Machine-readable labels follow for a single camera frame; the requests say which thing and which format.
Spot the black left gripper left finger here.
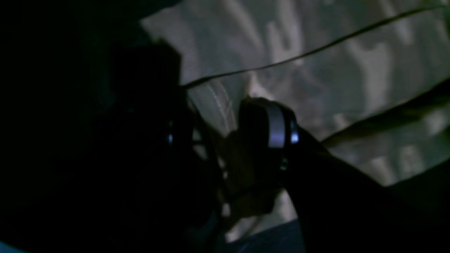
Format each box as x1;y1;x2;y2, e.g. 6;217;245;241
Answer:
0;39;222;253

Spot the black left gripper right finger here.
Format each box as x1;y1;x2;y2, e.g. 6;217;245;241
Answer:
239;98;449;253

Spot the camouflage t-shirt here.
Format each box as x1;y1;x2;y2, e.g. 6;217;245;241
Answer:
139;0;449;187

